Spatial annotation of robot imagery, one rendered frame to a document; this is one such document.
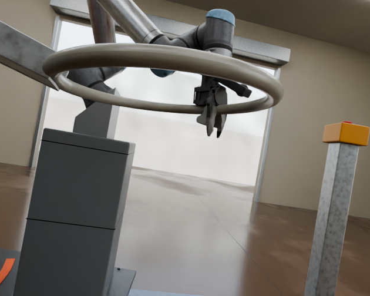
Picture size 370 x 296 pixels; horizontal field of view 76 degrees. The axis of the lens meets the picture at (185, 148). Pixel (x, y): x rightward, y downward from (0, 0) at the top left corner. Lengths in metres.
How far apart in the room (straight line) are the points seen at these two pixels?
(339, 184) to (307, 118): 5.21
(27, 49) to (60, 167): 0.82
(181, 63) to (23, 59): 0.28
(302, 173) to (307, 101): 1.70
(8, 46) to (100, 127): 0.84
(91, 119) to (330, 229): 1.19
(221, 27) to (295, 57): 5.73
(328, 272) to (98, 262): 1.01
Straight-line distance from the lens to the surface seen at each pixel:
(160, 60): 0.32
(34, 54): 0.49
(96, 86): 1.37
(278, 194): 6.03
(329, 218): 1.18
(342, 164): 1.17
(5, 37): 0.51
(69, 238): 1.30
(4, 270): 1.81
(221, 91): 0.74
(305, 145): 6.27
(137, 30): 0.83
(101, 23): 1.31
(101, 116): 1.28
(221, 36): 0.77
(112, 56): 0.33
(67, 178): 1.24
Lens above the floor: 0.85
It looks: 1 degrees up
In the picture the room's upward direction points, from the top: 10 degrees clockwise
